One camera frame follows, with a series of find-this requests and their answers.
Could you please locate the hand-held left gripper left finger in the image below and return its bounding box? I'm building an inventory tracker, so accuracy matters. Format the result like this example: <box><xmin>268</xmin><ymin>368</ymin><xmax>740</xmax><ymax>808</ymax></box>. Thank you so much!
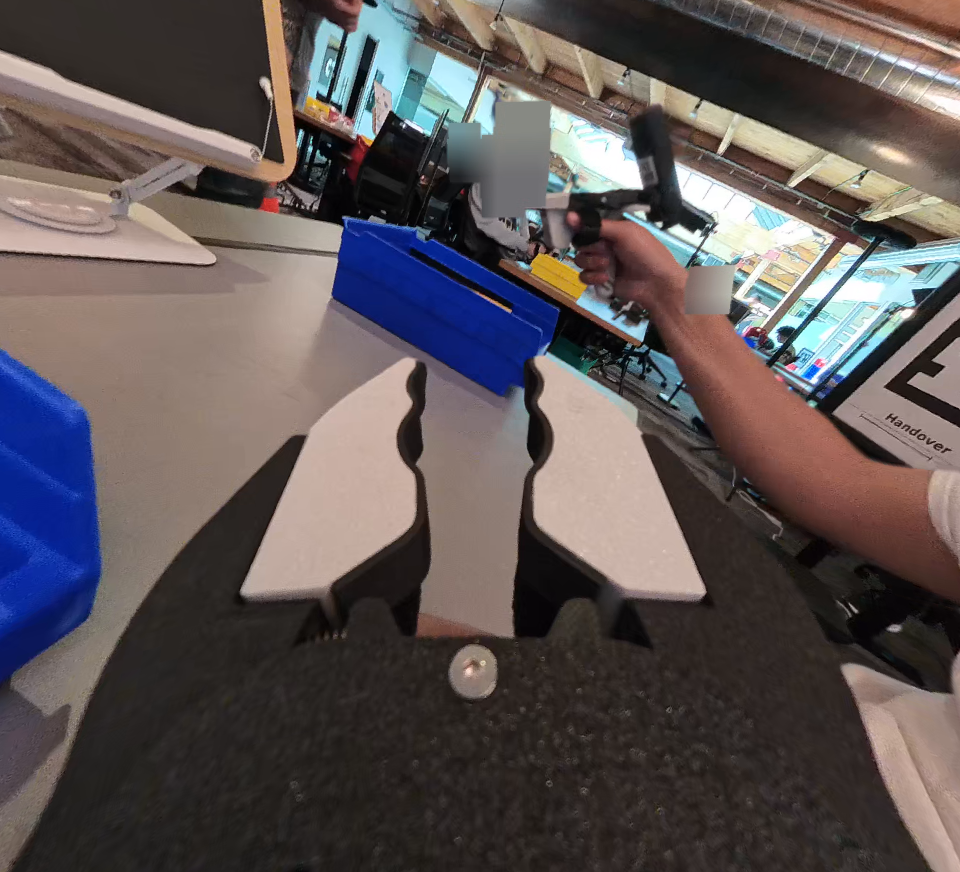
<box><xmin>238</xmin><ymin>356</ymin><xmax>432</xmax><ymax>605</ymax></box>

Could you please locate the person's right forearm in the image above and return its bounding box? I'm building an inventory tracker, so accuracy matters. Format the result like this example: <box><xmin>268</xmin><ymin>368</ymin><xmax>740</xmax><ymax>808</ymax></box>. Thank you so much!
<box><xmin>645</xmin><ymin>298</ymin><xmax>960</xmax><ymax>599</ymax></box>

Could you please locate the black rectangular duct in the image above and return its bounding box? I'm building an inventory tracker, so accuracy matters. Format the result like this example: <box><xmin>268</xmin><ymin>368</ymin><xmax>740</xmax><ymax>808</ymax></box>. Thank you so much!
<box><xmin>356</xmin><ymin>0</ymin><xmax>960</xmax><ymax>187</ymax></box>

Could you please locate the black floor lamp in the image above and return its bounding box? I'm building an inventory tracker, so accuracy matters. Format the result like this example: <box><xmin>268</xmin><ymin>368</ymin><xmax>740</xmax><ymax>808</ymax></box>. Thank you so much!
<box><xmin>765</xmin><ymin>220</ymin><xmax>920</xmax><ymax>367</ymax></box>

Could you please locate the yellow storage bin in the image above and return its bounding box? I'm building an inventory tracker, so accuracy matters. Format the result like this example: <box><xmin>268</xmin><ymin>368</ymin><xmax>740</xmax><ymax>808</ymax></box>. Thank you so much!
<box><xmin>528</xmin><ymin>253</ymin><xmax>590</xmax><ymax>299</ymax></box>

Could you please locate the person's right hand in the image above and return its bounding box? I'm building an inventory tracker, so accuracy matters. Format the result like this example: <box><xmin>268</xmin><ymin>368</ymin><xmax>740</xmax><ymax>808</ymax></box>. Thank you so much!
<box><xmin>564</xmin><ymin>211</ymin><xmax>690</xmax><ymax>317</ymax></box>

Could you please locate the wood edged work table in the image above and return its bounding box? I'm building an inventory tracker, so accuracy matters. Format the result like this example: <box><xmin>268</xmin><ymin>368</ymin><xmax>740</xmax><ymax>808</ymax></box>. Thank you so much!
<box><xmin>498</xmin><ymin>257</ymin><xmax>654</xmax><ymax>350</ymax></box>

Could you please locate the black office chair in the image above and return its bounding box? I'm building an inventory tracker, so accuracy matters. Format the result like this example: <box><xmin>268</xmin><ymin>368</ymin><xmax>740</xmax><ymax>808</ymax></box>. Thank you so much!
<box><xmin>352</xmin><ymin>111</ymin><xmax>451</xmax><ymax>224</ymax></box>

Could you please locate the blue bin with marker label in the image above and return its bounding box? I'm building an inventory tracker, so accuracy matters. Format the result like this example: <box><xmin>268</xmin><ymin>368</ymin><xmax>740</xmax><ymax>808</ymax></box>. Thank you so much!
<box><xmin>0</xmin><ymin>349</ymin><xmax>102</xmax><ymax>686</ymax></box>

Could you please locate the wood edged black board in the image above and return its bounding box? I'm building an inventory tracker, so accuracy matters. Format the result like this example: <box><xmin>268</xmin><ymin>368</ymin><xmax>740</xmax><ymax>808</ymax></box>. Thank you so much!
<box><xmin>0</xmin><ymin>0</ymin><xmax>300</xmax><ymax>183</ymax></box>

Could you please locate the black framed marker sign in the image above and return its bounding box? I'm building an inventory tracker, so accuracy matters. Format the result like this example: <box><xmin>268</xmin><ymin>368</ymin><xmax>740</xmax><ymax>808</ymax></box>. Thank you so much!
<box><xmin>817</xmin><ymin>276</ymin><xmax>960</xmax><ymax>472</ymax></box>

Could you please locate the unlabelled blue bin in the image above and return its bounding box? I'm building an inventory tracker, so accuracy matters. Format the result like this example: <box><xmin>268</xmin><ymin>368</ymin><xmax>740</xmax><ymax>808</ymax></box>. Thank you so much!
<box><xmin>331</xmin><ymin>216</ymin><xmax>561</xmax><ymax>397</ymax></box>

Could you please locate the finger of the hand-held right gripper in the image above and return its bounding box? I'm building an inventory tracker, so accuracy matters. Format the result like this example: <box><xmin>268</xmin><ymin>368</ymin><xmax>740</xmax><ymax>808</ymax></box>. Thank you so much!
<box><xmin>542</xmin><ymin>192</ymin><xmax>579</xmax><ymax>252</ymax></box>

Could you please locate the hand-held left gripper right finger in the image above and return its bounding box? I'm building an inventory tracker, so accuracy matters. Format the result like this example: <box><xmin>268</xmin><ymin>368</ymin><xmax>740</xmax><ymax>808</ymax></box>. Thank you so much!
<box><xmin>516</xmin><ymin>356</ymin><xmax>710</xmax><ymax>641</ymax></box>

